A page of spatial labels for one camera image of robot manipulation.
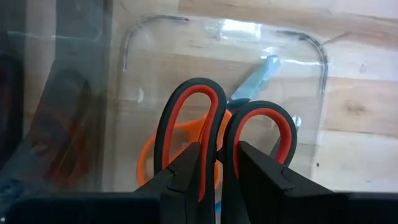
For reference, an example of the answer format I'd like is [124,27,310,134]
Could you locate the orange-handled scissors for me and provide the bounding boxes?
[136,54,282,190]

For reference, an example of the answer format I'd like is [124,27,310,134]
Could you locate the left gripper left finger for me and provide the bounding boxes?
[2,141,202,224]

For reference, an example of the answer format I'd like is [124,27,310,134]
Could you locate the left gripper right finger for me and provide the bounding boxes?
[237,140,398,224]

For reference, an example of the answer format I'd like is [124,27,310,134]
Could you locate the black and red scissors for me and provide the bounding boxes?
[154,77,299,224]

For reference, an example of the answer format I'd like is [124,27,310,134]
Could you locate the large clear plastic bin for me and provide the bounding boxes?
[0,14,331,195]

